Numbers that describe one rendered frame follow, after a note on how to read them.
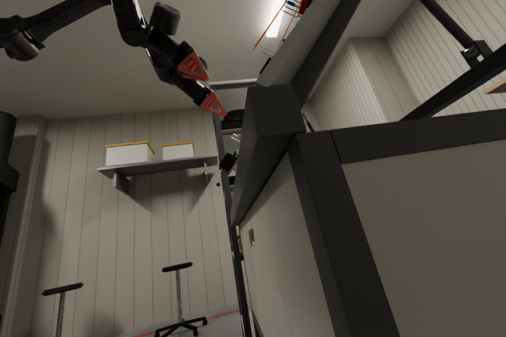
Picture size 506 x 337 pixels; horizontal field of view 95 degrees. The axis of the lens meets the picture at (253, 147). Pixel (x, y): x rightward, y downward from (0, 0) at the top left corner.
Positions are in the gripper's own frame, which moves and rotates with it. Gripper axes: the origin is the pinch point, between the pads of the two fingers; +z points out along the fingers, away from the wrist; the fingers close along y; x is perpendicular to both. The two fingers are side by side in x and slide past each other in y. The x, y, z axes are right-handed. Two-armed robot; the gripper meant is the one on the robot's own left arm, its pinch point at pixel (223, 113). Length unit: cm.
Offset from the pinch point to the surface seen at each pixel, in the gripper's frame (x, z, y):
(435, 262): -2, 30, -59
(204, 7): -74, -104, 176
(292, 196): 3, 19, -51
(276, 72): -8, 8, -51
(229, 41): -73, -75, 221
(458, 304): 0, 33, -61
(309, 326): 14, 30, -53
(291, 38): -13, 7, -48
